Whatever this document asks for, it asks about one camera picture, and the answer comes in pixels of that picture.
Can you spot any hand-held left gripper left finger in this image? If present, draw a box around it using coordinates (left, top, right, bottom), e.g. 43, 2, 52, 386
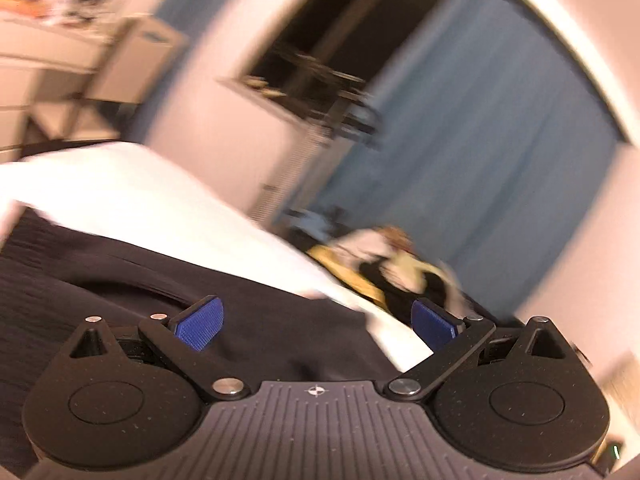
67, 296, 251, 403

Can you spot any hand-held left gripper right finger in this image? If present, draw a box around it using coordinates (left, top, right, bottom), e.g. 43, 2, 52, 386
386, 297, 573, 403

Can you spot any black garment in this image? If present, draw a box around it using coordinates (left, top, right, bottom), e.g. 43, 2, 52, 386
0, 207, 436, 478

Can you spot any pile of yellow black clothes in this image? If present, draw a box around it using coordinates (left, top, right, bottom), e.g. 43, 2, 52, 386
305, 226, 473, 328

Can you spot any blue cloth heap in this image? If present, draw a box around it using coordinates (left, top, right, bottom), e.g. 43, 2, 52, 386
286, 206, 353, 247

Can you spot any white bed sheet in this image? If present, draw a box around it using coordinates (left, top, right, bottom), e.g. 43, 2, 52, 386
0, 140, 438, 361

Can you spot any white radiator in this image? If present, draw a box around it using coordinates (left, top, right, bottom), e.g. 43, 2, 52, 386
252, 127, 328, 233

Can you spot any dark metal rack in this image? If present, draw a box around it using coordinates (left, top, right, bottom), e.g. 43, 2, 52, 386
277, 42, 388, 148

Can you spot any white dresser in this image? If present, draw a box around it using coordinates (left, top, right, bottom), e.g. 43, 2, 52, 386
0, 10, 128, 163

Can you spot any dark window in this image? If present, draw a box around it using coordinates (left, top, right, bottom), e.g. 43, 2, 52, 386
240, 0, 468, 128

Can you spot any narrow blue curtain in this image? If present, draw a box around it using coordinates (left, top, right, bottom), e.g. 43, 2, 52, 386
152, 0, 263, 63

